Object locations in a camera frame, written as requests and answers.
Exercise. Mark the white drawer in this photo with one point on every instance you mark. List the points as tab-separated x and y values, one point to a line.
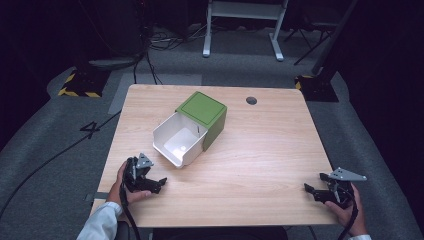
180	140

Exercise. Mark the person's left hand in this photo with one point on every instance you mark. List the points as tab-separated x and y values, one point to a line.
117	191

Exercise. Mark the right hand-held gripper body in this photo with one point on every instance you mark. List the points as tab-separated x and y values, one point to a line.
340	190

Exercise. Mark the green drawer box casing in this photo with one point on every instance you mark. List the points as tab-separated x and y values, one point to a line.
203	110

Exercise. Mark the white metal stand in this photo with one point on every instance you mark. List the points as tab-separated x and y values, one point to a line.
243	10

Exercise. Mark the grey slanted metal pole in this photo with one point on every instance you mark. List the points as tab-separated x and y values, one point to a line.
333	36

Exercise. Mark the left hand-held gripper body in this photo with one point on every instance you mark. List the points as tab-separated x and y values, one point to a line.
137	173

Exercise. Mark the black tripod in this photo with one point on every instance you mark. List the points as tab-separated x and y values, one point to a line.
310	43

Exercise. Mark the black yellow striped base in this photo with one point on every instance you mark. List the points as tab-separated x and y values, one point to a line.
318	88
85	83

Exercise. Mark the person's right hand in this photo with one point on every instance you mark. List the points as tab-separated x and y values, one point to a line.
350	216

